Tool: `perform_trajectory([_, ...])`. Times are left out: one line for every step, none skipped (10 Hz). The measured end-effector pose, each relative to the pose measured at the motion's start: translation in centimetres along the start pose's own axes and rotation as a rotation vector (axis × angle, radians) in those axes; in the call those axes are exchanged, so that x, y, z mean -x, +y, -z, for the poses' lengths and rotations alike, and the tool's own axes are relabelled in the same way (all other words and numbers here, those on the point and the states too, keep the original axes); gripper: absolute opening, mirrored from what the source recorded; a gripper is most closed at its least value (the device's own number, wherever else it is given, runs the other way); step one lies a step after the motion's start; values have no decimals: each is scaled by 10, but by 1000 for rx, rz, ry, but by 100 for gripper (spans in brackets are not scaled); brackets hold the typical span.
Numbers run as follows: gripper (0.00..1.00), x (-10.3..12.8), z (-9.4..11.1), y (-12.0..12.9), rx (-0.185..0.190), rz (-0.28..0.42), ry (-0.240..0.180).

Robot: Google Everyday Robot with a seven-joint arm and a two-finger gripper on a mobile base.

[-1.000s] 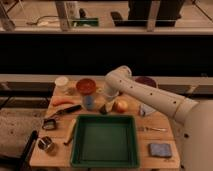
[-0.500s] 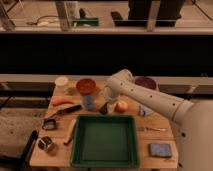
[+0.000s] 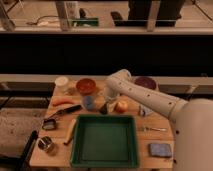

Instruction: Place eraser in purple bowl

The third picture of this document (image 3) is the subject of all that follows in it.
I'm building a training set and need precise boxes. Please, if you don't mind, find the black eraser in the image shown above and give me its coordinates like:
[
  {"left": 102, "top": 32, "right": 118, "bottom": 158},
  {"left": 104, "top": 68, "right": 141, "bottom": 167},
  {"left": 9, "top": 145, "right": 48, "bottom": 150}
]
[{"left": 99, "top": 103, "right": 109, "bottom": 115}]

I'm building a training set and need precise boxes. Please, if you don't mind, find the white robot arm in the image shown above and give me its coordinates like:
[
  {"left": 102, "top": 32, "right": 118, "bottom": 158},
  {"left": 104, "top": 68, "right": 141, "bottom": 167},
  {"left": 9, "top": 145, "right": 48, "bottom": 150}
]
[{"left": 105, "top": 69, "right": 213, "bottom": 171}]

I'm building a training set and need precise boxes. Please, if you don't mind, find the purple bowl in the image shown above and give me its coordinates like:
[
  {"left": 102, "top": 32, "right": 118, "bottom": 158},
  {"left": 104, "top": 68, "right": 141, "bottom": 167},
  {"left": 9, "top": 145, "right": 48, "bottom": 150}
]
[{"left": 134, "top": 76, "right": 157, "bottom": 90}]

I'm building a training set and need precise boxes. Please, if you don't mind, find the yellow-red apple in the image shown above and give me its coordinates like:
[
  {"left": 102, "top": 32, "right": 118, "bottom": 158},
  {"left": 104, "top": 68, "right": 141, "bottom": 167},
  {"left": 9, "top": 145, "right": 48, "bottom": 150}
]
[{"left": 115, "top": 100, "right": 128, "bottom": 113}]

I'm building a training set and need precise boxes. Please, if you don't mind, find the blue cup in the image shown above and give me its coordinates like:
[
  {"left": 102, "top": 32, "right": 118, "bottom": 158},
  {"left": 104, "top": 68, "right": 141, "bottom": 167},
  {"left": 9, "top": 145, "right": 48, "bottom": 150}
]
[{"left": 82, "top": 95, "right": 96, "bottom": 111}]

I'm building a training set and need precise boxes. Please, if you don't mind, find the grey crumpled cloth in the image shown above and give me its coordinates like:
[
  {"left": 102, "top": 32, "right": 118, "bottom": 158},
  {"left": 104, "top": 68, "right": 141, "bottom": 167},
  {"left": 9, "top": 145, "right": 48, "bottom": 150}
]
[{"left": 139, "top": 105, "right": 153, "bottom": 117}]

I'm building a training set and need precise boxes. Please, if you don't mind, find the green plastic tray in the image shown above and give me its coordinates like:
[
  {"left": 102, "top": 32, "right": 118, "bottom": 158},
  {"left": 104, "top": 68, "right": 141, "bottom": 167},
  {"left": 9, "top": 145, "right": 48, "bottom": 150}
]
[{"left": 70, "top": 115, "right": 139, "bottom": 168}]

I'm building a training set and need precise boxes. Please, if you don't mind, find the silver fork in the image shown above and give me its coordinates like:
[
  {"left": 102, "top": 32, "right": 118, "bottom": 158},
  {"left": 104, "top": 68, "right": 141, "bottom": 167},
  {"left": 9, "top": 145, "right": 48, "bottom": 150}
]
[{"left": 138, "top": 126, "right": 167, "bottom": 132}]

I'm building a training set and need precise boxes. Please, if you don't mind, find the white cup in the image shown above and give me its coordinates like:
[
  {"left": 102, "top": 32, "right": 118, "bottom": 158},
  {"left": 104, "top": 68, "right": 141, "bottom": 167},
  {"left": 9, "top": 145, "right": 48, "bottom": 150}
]
[{"left": 55, "top": 76, "right": 69, "bottom": 91}]

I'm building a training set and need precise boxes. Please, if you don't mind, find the orange carrot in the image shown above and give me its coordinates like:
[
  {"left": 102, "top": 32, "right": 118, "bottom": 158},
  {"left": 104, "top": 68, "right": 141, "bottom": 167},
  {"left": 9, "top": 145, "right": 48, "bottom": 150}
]
[{"left": 52, "top": 99, "right": 74, "bottom": 106}]

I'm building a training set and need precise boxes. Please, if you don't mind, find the wooden spatula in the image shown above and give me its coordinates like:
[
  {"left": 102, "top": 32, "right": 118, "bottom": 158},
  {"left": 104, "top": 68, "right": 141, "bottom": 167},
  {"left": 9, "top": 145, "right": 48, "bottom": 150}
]
[{"left": 63, "top": 118, "right": 77, "bottom": 145}]

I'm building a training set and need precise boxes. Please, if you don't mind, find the small black metal tin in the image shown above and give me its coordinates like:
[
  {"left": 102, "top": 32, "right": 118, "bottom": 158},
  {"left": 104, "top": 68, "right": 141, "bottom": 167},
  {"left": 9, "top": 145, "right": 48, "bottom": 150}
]
[{"left": 42, "top": 119, "right": 57, "bottom": 131}]

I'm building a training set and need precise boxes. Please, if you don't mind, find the blue sponge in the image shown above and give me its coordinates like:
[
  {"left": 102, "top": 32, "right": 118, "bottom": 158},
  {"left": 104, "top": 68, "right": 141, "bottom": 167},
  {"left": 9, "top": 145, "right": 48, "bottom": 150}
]
[{"left": 148, "top": 143, "right": 172, "bottom": 158}]

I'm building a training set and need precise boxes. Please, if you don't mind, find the black stand leg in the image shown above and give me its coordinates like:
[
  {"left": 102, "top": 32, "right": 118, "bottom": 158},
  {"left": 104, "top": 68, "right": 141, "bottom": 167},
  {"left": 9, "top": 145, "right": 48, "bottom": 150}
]
[{"left": 15, "top": 131, "right": 38, "bottom": 171}]

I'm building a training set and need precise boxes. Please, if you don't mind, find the black-handled knife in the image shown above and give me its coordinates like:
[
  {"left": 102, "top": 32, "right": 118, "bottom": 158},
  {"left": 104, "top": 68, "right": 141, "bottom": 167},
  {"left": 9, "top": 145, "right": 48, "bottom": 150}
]
[{"left": 45, "top": 105, "right": 82, "bottom": 119}]

